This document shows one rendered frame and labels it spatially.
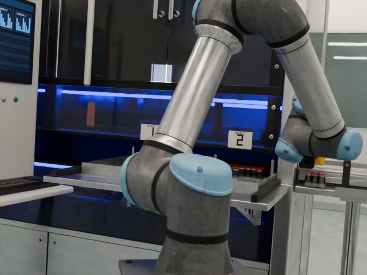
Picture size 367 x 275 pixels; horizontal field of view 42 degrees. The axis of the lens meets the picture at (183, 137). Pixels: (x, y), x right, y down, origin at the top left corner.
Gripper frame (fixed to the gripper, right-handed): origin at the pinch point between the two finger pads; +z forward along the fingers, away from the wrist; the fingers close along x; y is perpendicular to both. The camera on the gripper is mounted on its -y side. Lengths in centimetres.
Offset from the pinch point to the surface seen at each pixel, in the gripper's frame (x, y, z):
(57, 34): 103, 37, -12
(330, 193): -6.7, -9.3, 9.3
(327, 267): -1, 2, 238
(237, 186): 18.0, -18.8, -17.5
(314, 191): -1.4, -9.2, 9.3
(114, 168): 59, -17, -16
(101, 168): 64, -18, -16
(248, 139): 22.1, 4.6, 2.6
